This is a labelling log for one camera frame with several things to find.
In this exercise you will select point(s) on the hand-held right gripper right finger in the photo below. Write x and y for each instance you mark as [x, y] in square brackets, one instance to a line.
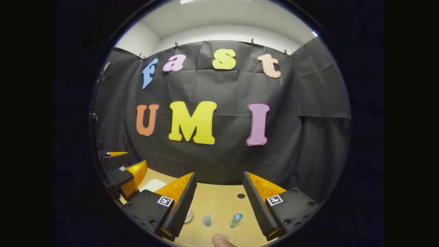
[260, 212]

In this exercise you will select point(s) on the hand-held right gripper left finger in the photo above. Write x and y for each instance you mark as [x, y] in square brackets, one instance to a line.
[180, 212]

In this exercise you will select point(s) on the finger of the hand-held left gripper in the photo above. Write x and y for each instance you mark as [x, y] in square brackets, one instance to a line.
[115, 160]
[118, 176]

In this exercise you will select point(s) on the white round jar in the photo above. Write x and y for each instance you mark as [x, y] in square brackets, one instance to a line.
[188, 216]

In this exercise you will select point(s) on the blue capped clear bottle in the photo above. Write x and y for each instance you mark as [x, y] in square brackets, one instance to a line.
[236, 219]

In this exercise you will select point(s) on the small clear blue bottle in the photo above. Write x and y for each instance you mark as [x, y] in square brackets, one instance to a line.
[206, 220]

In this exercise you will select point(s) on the white suitcase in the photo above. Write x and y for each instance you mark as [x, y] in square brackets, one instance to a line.
[152, 185]

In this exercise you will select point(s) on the black backdrop cloth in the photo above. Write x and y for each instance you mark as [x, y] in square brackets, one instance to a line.
[226, 85]

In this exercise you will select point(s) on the ceiling light panel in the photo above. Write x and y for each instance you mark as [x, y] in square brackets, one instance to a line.
[188, 1]

